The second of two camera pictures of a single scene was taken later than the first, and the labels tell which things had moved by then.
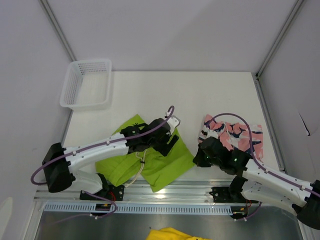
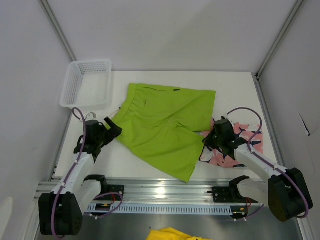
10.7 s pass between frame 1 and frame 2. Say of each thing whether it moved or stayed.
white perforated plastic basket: stayed
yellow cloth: stayed
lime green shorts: moved
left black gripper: moved
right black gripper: moved
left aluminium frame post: stayed
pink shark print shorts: stayed
